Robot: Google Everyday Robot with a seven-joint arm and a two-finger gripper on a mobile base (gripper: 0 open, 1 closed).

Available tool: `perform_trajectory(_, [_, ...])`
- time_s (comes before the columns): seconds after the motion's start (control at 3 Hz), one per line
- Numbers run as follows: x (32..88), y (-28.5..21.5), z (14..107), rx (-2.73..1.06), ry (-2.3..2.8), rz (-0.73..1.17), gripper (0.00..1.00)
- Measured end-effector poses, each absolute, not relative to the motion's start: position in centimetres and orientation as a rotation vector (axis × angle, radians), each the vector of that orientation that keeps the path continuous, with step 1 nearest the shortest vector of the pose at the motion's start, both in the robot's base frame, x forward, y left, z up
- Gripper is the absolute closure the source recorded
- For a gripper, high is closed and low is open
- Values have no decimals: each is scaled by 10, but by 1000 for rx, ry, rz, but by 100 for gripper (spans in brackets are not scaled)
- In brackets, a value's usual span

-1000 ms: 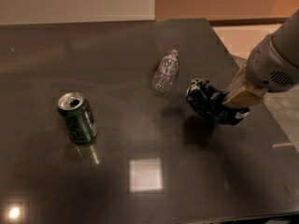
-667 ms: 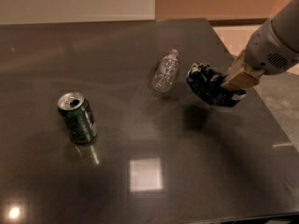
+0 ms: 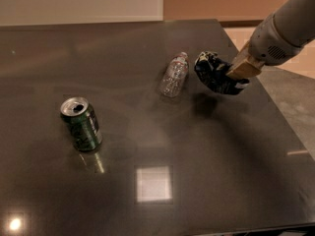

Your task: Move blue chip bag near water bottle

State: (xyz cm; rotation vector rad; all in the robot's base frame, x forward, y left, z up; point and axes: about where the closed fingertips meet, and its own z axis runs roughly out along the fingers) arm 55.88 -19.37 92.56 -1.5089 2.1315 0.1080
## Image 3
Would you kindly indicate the blue chip bag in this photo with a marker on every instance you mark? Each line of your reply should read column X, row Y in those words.
column 211, row 71

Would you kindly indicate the clear plastic water bottle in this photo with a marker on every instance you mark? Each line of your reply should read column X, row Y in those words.
column 175, row 75

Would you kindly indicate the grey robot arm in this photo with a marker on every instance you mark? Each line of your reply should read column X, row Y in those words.
column 306, row 8

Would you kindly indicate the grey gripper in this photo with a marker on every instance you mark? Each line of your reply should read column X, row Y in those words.
column 265, row 47

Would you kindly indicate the green soda can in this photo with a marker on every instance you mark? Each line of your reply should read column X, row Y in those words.
column 79, row 116

